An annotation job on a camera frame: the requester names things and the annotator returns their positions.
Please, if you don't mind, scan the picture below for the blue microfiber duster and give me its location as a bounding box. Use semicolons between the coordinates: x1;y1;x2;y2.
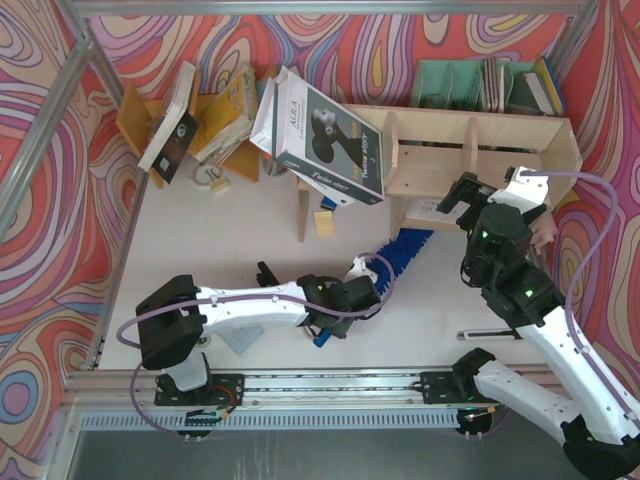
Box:
312;227;435;348

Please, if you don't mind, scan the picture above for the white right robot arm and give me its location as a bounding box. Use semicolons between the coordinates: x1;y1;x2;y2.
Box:
437;167;639;479

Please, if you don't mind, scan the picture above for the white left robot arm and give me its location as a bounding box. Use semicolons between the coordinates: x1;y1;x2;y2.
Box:
135;274;381;392

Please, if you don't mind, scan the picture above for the light wooden bookshelf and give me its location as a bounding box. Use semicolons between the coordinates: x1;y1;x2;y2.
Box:
296;103;584;244

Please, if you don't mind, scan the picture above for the white spiral notebook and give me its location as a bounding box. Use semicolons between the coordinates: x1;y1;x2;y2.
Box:
402;198;467;230

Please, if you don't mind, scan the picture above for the pink eraser figure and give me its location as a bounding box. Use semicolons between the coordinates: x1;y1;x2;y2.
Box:
531;212;557;250

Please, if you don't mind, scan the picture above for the beige masking tape roll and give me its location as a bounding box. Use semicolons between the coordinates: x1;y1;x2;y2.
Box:
302;327;314;340

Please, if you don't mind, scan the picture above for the yellow sticky note pad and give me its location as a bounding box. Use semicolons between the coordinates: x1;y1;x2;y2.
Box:
313;210;336;237

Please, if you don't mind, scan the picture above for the black binder clip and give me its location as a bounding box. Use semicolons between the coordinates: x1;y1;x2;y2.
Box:
256;261;280;288

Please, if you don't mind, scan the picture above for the small blue sharpener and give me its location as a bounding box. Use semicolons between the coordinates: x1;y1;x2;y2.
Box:
320;197;337;211

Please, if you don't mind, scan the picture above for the teal desk file organizer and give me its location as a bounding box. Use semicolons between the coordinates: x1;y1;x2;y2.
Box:
409;57;557;116

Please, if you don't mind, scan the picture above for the blue and yellow book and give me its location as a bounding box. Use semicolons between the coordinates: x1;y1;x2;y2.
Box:
530;56;566;116

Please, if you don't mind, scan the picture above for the large Twins story book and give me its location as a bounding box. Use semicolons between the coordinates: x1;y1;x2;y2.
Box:
249;67;385;205

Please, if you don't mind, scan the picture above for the pen cup with pens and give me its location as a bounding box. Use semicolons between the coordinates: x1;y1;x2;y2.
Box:
260;152;288;177

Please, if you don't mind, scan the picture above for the gold binder clip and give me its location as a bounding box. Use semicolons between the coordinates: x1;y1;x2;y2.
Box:
209;175;229;194

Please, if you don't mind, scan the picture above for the stack of yellow books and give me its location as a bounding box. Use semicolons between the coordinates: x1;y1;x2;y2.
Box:
190;63;258;166

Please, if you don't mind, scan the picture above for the white and black paperback book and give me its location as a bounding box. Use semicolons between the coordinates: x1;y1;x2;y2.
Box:
138;61;199;184

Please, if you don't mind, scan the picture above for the yellow wooden book rack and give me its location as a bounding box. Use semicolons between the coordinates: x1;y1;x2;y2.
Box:
116;70;259;183

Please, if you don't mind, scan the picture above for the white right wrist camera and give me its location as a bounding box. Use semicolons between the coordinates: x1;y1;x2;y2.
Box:
488;166;549;214

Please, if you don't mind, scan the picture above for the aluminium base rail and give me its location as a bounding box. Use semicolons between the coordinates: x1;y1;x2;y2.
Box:
66;367;474;408

